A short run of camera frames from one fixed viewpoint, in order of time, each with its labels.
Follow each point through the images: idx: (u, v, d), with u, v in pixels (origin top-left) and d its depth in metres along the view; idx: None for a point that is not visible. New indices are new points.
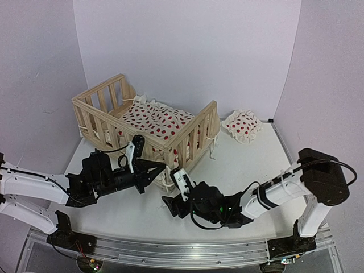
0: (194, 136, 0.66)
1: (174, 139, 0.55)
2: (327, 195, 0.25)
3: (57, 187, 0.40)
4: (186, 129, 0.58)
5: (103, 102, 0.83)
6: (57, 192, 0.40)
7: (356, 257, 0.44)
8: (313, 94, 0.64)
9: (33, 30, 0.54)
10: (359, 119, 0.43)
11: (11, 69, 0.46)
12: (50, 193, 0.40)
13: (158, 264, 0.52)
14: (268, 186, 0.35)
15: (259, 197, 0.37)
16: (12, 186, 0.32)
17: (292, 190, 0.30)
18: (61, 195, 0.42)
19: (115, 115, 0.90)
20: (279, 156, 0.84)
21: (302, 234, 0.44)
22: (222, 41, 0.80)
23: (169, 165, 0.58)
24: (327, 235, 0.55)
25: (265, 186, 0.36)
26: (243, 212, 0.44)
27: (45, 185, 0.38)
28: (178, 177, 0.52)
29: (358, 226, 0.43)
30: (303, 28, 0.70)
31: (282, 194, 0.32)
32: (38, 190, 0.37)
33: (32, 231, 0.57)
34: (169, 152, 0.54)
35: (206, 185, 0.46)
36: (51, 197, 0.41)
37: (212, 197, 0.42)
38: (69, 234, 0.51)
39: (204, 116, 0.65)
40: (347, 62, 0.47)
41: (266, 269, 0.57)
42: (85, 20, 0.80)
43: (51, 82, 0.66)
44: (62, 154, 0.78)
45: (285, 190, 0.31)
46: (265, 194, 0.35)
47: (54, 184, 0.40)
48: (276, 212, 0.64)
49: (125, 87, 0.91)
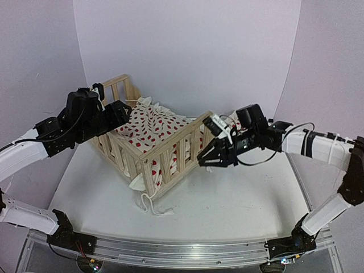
0: (180, 148, 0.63)
1: (152, 151, 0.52)
2: (351, 194, 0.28)
3: (27, 143, 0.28)
4: (168, 142, 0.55)
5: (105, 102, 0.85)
6: (32, 148, 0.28)
7: (355, 256, 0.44)
8: (314, 94, 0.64)
9: (33, 30, 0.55)
10: (351, 122, 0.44)
11: (11, 69, 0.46)
12: (34, 152, 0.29)
13: (158, 264, 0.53)
14: (319, 136, 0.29)
15: (302, 135, 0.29)
16: None
17: (335, 153, 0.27)
18: (38, 148, 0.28)
19: None
20: (279, 161, 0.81)
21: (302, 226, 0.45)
22: (221, 41, 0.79)
23: (147, 176, 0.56)
24: (327, 234, 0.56)
25: (310, 133, 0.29)
26: (288, 136, 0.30)
27: (13, 149, 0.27)
28: (219, 119, 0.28)
29: (357, 228, 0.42)
30: (304, 28, 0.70)
31: (324, 149, 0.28)
32: (11, 158, 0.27)
33: (33, 231, 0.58)
34: (146, 164, 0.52)
35: (255, 111, 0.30)
36: (38, 156, 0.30)
37: (258, 116, 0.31)
38: (70, 231, 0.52)
39: (194, 128, 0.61)
40: (345, 62, 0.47)
41: (267, 270, 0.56)
42: (84, 21, 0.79)
43: (50, 82, 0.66)
44: (63, 154, 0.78)
45: (329, 149, 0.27)
46: (310, 140, 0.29)
47: (22, 143, 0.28)
48: (277, 214, 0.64)
49: (129, 88, 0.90)
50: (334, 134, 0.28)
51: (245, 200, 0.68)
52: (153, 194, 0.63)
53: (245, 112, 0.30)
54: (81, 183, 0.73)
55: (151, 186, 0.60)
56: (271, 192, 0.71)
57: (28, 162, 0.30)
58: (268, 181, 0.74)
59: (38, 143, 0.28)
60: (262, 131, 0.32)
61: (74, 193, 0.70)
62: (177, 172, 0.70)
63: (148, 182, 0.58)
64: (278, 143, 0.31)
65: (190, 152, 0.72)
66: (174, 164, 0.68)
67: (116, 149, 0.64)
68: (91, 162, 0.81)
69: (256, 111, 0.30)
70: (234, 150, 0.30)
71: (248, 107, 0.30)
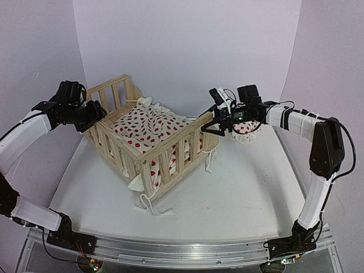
0: (179, 149, 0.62)
1: (151, 152, 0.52)
2: (317, 164, 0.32)
3: (33, 118, 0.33)
4: (167, 143, 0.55)
5: (105, 102, 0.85)
6: (40, 120, 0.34)
7: (355, 255, 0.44)
8: (314, 94, 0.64)
9: (33, 30, 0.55)
10: (351, 121, 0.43)
11: (11, 69, 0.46)
12: (41, 125, 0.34)
13: (158, 264, 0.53)
14: (295, 111, 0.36)
15: (282, 110, 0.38)
16: (9, 150, 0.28)
17: (305, 126, 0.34)
18: (44, 119, 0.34)
19: (118, 115, 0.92)
20: (279, 160, 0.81)
21: (300, 220, 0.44)
22: (222, 40, 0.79)
23: (145, 176, 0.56)
24: (328, 234, 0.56)
25: (287, 110, 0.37)
26: (270, 109, 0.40)
27: (23, 126, 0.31)
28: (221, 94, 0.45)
29: (357, 228, 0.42)
30: (304, 27, 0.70)
31: (297, 123, 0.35)
32: (25, 135, 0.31)
33: (32, 231, 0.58)
34: (144, 165, 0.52)
35: (249, 89, 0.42)
36: (43, 130, 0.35)
37: (251, 94, 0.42)
38: (70, 232, 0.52)
39: (194, 128, 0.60)
40: (345, 62, 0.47)
41: (266, 270, 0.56)
42: (85, 21, 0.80)
43: (50, 82, 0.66)
44: (63, 154, 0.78)
45: (301, 122, 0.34)
46: (287, 113, 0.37)
47: (27, 120, 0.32)
48: (278, 214, 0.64)
49: (129, 88, 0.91)
50: (308, 111, 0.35)
51: (245, 199, 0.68)
52: (152, 194, 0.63)
53: (243, 90, 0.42)
54: (81, 183, 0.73)
55: (149, 187, 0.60)
56: (271, 192, 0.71)
57: (35, 137, 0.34)
58: (268, 181, 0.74)
59: (44, 115, 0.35)
60: (252, 105, 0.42)
61: (74, 194, 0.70)
62: (176, 172, 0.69)
63: (147, 183, 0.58)
64: (264, 116, 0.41)
65: (189, 152, 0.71)
66: (172, 165, 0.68)
67: (115, 149, 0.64)
68: (91, 162, 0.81)
69: (247, 89, 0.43)
70: (231, 119, 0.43)
71: (244, 87, 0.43)
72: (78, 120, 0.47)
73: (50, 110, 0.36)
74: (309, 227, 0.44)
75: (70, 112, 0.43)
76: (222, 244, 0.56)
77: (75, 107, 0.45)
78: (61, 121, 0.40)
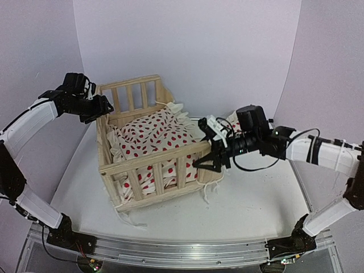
0: (157, 173, 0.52)
1: (114, 166, 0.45)
2: (355, 199, 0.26)
3: (40, 105, 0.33)
4: (133, 164, 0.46)
5: (131, 98, 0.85)
6: (47, 108, 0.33)
7: (355, 255, 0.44)
8: (314, 94, 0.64)
9: (32, 29, 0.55)
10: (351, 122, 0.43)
11: (11, 69, 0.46)
12: (48, 112, 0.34)
13: (159, 264, 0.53)
14: (324, 142, 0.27)
15: (307, 141, 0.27)
16: (17, 137, 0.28)
17: (342, 160, 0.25)
18: (52, 107, 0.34)
19: (143, 114, 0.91)
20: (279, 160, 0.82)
21: (305, 225, 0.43)
22: (222, 40, 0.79)
23: (108, 186, 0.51)
24: (327, 235, 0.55)
25: (315, 140, 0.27)
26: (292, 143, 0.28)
27: (31, 112, 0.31)
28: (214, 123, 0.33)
29: (358, 228, 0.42)
30: (304, 27, 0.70)
31: (330, 157, 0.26)
32: (33, 121, 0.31)
33: (32, 231, 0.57)
34: (104, 176, 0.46)
35: (256, 114, 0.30)
36: (49, 118, 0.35)
37: (259, 120, 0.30)
38: (70, 232, 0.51)
39: (178, 156, 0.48)
40: (346, 62, 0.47)
41: (266, 270, 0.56)
42: (85, 21, 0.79)
43: (50, 81, 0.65)
44: (63, 154, 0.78)
45: (336, 157, 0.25)
46: (317, 146, 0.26)
47: (34, 107, 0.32)
48: (278, 214, 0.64)
49: (160, 90, 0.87)
50: (340, 140, 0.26)
51: (245, 199, 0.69)
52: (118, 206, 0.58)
53: (248, 115, 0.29)
54: (82, 183, 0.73)
55: (116, 198, 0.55)
56: (271, 192, 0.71)
57: (42, 125, 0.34)
58: (269, 181, 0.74)
59: (51, 102, 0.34)
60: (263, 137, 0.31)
61: (74, 194, 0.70)
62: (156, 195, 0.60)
63: (112, 194, 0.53)
64: (282, 151, 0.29)
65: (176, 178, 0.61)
66: (151, 185, 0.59)
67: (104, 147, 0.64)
68: (91, 162, 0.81)
69: (255, 114, 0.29)
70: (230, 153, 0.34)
71: (248, 112, 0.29)
72: (85, 111, 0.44)
73: (54, 96, 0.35)
74: (314, 235, 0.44)
75: (77, 102, 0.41)
76: (222, 244, 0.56)
77: (81, 98, 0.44)
78: (66, 110, 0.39)
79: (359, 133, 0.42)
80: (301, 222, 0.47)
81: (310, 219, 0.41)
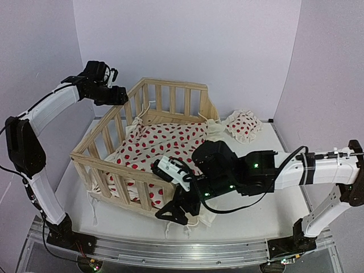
0: (119, 185, 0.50)
1: (83, 157, 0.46)
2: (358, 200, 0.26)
3: (62, 89, 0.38)
4: (96, 165, 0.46)
5: (172, 100, 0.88)
6: (68, 91, 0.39)
7: (356, 255, 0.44)
8: (314, 94, 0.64)
9: (32, 29, 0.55)
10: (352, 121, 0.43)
11: (11, 68, 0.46)
12: (69, 96, 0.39)
13: (158, 264, 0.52)
14: (318, 158, 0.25)
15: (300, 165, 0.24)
16: (42, 116, 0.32)
17: (341, 172, 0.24)
18: (74, 90, 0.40)
19: (181, 120, 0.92)
20: None
21: (307, 234, 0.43)
22: (222, 40, 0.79)
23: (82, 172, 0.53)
24: (328, 234, 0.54)
25: (307, 157, 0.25)
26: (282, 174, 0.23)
27: (54, 95, 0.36)
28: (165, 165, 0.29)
29: (359, 228, 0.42)
30: (304, 27, 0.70)
31: (327, 172, 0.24)
32: (56, 103, 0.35)
33: (32, 231, 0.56)
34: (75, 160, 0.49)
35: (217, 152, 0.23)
36: (69, 102, 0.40)
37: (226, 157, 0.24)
38: (70, 232, 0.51)
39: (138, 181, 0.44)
40: (346, 62, 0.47)
41: (266, 270, 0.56)
42: (85, 20, 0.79)
43: (50, 81, 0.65)
44: (64, 154, 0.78)
45: (335, 170, 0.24)
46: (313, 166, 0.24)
47: (56, 91, 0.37)
48: (278, 214, 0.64)
49: (205, 101, 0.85)
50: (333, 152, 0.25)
51: (245, 199, 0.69)
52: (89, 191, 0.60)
53: (205, 158, 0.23)
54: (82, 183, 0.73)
55: (89, 183, 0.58)
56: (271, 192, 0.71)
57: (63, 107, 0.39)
58: None
59: (74, 86, 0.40)
60: (241, 175, 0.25)
61: (74, 193, 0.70)
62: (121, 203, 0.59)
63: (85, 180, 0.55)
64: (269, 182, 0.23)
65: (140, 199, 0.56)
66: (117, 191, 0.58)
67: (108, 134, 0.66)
68: None
69: (219, 157, 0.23)
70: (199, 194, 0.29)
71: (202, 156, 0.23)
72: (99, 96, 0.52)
73: (77, 82, 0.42)
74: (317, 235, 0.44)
75: (95, 89, 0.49)
76: (222, 244, 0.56)
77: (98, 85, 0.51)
78: (87, 94, 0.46)
79: (359, 133, 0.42)
80: (300, 227, 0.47)
81: (309, 226, 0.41)
